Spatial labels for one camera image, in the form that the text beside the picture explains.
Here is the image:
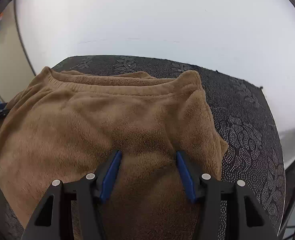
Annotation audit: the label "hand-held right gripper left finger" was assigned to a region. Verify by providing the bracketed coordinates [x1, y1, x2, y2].
[21, 150, 123, 240]

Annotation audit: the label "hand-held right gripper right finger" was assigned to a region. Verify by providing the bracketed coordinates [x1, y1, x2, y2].
[176, 151, 278, 240]

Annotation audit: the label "brown fleece pants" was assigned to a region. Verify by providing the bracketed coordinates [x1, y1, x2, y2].
[0, 66, 229, 240]

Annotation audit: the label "black perforated metal table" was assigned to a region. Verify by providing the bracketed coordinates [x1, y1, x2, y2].
[0, 54, 287, 240]

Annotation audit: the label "black metal mesh chair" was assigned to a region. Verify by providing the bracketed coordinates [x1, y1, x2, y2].
[278, 146, 295, 240]

